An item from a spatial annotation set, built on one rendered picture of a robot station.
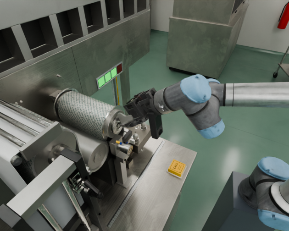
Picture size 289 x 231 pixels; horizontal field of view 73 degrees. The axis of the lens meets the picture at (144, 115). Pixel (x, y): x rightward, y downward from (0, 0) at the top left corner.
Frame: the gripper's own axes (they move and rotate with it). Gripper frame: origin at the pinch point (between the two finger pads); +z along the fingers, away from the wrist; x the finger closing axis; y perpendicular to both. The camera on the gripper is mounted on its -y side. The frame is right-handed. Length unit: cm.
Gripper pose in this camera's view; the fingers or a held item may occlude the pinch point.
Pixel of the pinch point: (125, 122)
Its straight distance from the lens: 75.5
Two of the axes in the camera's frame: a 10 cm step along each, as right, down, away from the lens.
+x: -4.9, 5.7, -6.6
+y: -5.6, -7.8, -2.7
